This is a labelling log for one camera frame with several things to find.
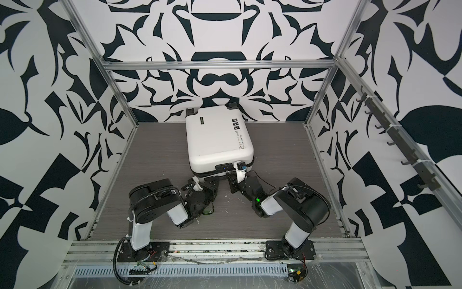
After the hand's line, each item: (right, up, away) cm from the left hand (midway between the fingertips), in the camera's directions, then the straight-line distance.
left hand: (221, 175), depth 86 cm
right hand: (+4, +1, +1) cm, 4 cm away
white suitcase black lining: (-2, +18, +2) cm, 18 cm away
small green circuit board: (+30, -35, -15) cm, 49 cm away
